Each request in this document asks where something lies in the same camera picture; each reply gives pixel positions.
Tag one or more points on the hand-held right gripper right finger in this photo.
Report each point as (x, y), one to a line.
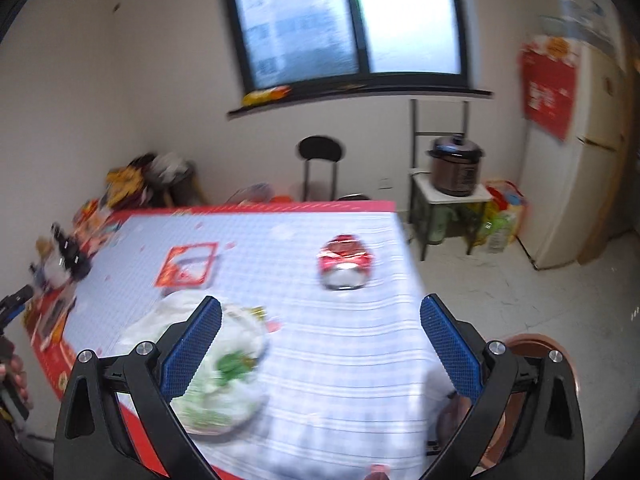
(450, 350)

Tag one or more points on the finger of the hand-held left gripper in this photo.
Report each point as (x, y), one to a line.
(17, 300)

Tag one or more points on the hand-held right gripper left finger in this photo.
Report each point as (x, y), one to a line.
(192, 350)

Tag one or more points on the gold foil wrapper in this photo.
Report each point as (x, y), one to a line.
(258, 312)

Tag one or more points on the round copper bin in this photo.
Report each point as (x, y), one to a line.
(530, 345)

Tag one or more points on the crushed red soda can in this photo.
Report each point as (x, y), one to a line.
(345, 262)

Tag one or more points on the person's left hand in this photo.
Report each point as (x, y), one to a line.
(19, 375)

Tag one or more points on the black clip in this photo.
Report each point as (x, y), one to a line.
(72, 255)

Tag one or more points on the red square wrapper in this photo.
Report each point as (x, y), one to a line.
(186, 265)

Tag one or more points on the pile of red printed packets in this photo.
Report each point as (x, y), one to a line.
(95, 230)

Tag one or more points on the table with checked cloth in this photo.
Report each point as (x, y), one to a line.
(325, 360)

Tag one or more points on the pile of yellow snack packets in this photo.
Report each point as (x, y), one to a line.
(125, 182)

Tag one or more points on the small white-topped table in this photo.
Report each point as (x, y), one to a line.
(430, 190)

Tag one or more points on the pile of bags in corner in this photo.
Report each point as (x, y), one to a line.
(172, 180)

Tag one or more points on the brown pressure cooker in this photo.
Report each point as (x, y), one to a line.
(457, 167)

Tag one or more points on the cream refrigerator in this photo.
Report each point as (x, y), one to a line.
(565, 185)

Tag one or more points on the black round-back chair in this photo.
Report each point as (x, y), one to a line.
(321, 149)

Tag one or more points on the yellow snack packet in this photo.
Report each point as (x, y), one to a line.
(267, 95)

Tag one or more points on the black window sill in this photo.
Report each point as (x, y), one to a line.
(360, 96)

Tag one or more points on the red cloth on refrigerator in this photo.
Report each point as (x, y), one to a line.
(547, 90)

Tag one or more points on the dark framed window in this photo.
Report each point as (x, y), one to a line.
(350, 15)

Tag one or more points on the metal frame rack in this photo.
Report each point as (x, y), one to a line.
(414, 130)

